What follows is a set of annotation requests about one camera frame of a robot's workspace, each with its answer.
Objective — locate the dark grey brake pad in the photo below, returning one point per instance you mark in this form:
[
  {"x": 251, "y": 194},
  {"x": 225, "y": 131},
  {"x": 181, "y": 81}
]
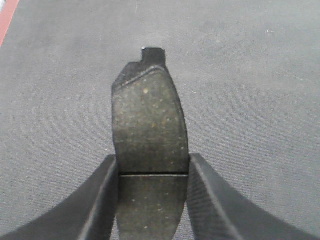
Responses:
[{"x": 151, "y": 147}]

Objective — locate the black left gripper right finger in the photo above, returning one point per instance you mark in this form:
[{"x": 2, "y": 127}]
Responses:
[{"x": 219, "y": 212}]

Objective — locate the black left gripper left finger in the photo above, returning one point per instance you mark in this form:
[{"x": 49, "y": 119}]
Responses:
[{"x": 87, "y": 214}]

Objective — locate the dark grey conveyor belt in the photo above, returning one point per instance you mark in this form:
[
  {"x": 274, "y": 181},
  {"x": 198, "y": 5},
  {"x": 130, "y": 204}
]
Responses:
[{"x": 247, "y": 73}]

